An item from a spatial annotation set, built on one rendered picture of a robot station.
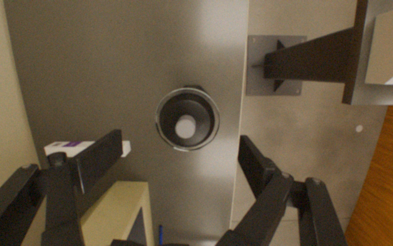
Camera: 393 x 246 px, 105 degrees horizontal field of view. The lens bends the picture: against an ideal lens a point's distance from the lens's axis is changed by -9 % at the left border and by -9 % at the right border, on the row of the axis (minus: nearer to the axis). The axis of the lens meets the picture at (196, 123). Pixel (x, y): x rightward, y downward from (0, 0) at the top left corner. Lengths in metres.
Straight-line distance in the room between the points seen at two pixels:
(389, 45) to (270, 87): 1.00
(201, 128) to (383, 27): 0.58
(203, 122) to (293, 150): 1.59
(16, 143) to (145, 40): 0.55
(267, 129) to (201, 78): 1.21
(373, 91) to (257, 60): 0.94
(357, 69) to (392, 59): 0.08
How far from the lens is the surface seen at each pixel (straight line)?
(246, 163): 0.16
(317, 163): 2.02
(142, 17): 0.54
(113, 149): 0.18
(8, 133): 0.77
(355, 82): 0.68
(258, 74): 1.50
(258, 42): 1.52
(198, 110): 0.26
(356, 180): 2.43
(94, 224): 0.53
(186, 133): 0.24
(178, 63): 0.50
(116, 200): 0.58
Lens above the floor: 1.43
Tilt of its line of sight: 74 degrees down
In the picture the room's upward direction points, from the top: 177 degrees counter-clockwise
